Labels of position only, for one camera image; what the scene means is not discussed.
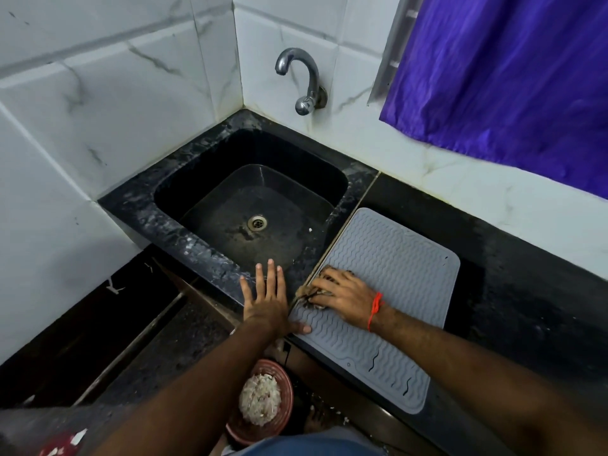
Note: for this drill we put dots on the person's right hand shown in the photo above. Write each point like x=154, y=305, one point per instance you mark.
x=349, y=299

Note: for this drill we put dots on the person's left hand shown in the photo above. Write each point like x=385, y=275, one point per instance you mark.
x=268, y=311

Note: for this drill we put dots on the person's left little finger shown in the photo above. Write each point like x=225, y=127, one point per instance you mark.
x=246, y=293

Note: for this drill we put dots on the person's right fingers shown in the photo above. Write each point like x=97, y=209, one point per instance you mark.
x=327, y=283

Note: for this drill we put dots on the person's left middle finger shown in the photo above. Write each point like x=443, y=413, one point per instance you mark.
x=271, y=280

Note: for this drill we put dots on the person's left thumb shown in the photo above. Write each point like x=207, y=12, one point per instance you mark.
x=300, y=329

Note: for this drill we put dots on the brown scrubbing pad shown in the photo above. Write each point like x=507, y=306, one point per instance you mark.
x=306, y=294

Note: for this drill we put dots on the person's right forearm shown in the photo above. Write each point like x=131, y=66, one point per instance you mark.
x=475, y=375

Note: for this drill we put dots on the person's left forearm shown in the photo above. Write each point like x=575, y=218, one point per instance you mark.
x=199, y=398

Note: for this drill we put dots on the red thread wristband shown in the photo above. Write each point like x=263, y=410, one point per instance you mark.
x=374, y=311

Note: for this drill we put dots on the metal sink drain strainer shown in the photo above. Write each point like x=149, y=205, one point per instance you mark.
x=257, y=223

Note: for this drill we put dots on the red round waste bowl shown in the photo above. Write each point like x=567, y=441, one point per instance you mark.
x=285, y=389

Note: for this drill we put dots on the grey ribbed silicone mat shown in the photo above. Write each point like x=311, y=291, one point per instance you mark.
x=394, y=270

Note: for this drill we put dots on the white food scraps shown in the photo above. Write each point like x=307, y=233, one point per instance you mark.
x=260, y=399

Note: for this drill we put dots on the black stone sink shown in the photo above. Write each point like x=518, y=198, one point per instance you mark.
x=247, y=199

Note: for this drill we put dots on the red and white object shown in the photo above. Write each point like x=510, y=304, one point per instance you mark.
x=59, y=446

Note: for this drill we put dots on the purple curtain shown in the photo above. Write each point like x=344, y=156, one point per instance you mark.
x=513, y=75

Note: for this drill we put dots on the chrome wall faucet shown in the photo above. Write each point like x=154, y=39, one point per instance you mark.
x=311, y=75

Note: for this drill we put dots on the metal window frame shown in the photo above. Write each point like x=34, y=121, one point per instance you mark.
x=394, y=42

